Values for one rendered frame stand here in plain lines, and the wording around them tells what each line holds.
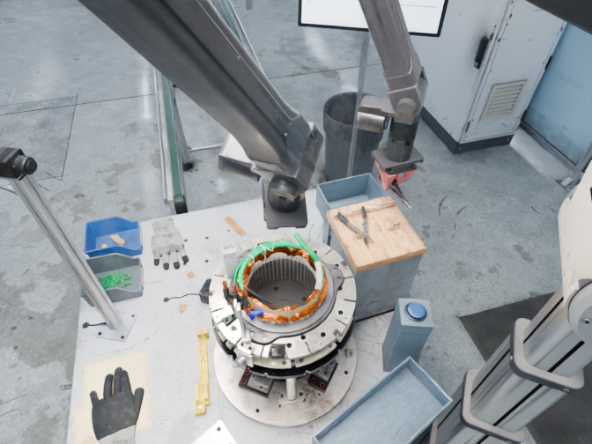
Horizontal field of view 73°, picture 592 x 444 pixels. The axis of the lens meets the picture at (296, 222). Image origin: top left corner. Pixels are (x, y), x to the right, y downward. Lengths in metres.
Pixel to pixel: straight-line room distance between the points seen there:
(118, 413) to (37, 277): 1.60
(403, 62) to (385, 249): 0.45
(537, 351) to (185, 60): 0.68
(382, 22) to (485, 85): 2.25
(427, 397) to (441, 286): 1.49
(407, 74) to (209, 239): 0.89
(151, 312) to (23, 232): 1.78
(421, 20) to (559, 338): 1.20
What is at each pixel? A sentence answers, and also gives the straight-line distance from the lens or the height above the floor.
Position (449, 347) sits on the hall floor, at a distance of 2.17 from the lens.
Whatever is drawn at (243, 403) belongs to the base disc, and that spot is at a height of 0.80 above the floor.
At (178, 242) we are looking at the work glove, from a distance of 1.41.
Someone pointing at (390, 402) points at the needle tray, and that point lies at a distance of 0.88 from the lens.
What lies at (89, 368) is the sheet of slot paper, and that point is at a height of 0.78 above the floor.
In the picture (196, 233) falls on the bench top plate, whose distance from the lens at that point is 1.45.
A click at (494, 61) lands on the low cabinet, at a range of 2.92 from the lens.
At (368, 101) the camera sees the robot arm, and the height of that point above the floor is 1.40.
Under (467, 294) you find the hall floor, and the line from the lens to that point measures 2.37.
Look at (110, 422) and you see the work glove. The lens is 1.17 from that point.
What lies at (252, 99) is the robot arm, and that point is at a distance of 0.35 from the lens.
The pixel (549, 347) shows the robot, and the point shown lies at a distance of 0.77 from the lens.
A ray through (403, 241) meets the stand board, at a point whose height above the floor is 1.07.
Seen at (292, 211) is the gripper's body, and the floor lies 1.39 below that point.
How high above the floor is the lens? 1.84
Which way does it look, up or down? 47 degrees down
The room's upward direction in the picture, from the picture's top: straight up
